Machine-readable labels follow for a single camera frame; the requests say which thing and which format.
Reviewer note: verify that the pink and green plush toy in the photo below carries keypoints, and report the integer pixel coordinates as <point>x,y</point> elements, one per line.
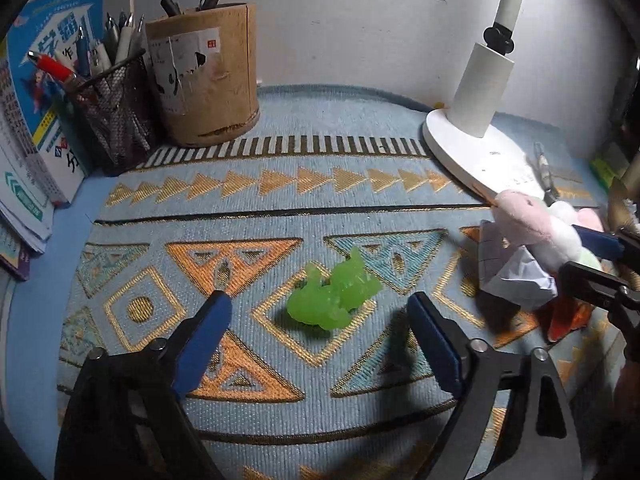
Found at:
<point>530,220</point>

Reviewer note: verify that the black mesh pen holder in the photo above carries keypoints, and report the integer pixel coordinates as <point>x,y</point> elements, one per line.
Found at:
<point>112,120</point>

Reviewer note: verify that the crumpled white paper ball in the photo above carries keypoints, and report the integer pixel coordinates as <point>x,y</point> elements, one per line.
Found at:
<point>522,280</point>

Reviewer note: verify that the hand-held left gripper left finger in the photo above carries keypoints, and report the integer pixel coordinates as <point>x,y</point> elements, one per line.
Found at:
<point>202,340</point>

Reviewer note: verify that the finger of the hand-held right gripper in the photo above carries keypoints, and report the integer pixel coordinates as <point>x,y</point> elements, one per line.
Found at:
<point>590,280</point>
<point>597,242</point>

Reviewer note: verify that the orange snack packet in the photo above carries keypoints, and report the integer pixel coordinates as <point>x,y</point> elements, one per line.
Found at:
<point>565,320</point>

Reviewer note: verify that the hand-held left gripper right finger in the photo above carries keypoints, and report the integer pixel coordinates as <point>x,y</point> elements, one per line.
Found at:
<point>435,345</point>

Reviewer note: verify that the blue cover book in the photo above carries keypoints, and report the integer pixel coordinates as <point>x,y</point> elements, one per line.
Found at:
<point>55,35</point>

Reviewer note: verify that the tan cylindrical pen holder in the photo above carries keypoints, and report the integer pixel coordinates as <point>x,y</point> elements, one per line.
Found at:
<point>210,80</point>

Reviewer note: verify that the blue patterned woven mat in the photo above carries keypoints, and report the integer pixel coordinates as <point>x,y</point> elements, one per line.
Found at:
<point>310,200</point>

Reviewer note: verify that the green translucent toy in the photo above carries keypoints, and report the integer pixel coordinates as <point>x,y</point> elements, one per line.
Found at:
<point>332,292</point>

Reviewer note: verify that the purple spine book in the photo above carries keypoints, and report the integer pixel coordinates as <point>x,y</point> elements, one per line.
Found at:
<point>12,260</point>

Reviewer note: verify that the white desk lamp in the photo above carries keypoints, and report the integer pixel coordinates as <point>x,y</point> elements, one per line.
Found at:
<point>480,90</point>

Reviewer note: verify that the amber ribbed glass bowl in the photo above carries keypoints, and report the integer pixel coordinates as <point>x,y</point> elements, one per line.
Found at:
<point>622,207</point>

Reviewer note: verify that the stack of books upright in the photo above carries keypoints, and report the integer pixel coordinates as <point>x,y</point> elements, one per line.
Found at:
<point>20,190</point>

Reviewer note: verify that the green packet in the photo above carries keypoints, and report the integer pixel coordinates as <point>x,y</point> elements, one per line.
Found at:
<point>602,170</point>

